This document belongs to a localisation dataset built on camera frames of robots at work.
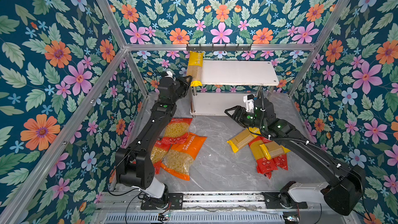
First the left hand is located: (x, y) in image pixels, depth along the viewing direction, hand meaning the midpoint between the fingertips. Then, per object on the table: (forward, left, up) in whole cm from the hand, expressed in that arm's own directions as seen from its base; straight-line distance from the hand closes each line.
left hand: (194, 70), depth 72 cm
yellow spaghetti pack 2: (-19, -26, -38) cm, 49 cm away
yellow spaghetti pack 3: (-28, -40, -34) cm, 60 cm away
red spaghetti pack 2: (-33, -45, -38) cm, 68 cm away
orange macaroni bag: (-29, +12, -38) cm, 49 cm away
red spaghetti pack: (-35, -34, -37) cm, 61 cm away
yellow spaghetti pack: (+9, 0, -5) cm, 10 cm away
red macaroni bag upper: (-12, +14, -37) cm, 41 cm away
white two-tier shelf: (-2, -15, -8) cm, 18 cm away
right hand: (-17, -15, -12) cm, 26 cm away
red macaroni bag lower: (-23, +23, -38) cm, 50 cm away
